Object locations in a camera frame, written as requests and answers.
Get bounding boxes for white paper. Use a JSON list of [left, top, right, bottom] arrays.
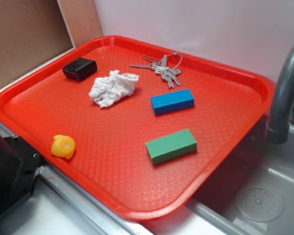
[[89, 70, 140, 108]]

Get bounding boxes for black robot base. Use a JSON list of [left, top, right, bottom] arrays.
[[0, 135, 41, 219]]

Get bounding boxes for red plastic tray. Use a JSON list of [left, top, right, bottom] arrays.
[[0, 36, 274, 221]]

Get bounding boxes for green rectangular block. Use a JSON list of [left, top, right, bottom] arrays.
[[146, 129, 197, 165]]

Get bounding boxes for blue rectangular block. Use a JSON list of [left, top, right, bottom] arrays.
[[150, 89, 195, 115]]

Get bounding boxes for bunch of silver keys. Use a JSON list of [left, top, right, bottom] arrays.
[[129, 52, 183, 89]]

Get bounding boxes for black rectangular block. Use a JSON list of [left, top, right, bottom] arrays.
[[62, 57, 98, 81]]

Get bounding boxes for yellow plastic toy piece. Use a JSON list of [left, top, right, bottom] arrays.
[[51, 135, 76, 160]]

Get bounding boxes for grey faucet spout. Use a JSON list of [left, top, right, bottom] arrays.
[[266, 46, 294, 144]]

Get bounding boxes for grey sink basin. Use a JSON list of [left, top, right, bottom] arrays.
[[187, 118, 294, 235]]

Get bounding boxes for brown cardboard panel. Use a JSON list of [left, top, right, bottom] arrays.
[[0, 0, 102, 90]]

